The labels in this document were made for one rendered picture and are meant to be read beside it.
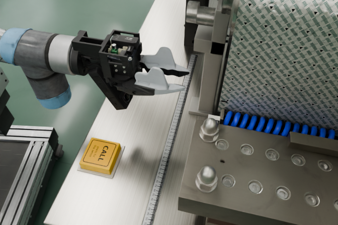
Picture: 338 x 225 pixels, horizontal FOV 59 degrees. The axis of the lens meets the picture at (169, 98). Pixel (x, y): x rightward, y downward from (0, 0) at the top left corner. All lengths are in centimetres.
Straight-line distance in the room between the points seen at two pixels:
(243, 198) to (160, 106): 35
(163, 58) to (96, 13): 225
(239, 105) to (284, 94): 9
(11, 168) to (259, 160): 129
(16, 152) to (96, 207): 106
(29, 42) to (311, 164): 55
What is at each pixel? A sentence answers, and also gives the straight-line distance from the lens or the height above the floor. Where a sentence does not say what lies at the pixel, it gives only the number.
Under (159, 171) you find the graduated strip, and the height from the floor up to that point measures 90.
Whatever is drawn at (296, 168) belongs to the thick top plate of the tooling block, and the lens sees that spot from 57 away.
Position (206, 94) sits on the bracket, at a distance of 70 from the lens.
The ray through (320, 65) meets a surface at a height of 118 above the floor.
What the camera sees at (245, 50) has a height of 119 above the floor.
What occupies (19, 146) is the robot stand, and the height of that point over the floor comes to 21.
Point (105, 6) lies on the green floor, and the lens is 288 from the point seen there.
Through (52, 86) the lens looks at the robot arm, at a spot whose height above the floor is 103.
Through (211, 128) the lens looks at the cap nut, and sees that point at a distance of 53.
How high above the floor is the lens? 149
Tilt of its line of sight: 49 degrees down
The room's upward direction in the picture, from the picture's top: straight up
